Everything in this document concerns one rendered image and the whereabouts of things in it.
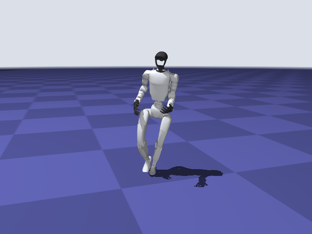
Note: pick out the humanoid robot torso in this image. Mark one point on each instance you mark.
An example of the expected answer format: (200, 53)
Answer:
(160, 85)

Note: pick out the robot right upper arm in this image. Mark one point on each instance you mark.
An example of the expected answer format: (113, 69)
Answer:
(145, 80)

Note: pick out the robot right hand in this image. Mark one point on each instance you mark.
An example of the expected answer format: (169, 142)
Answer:
(136, 104)

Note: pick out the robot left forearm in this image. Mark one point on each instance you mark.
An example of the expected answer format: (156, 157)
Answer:
(171, 101)

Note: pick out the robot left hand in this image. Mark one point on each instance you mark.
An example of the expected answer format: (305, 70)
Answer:
(168, 110)

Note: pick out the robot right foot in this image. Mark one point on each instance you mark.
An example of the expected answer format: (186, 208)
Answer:
(147, 165)

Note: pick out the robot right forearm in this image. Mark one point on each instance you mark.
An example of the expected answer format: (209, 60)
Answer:
(140, 96)

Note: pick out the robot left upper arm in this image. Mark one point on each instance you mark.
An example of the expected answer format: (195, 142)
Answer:
(174, 82)

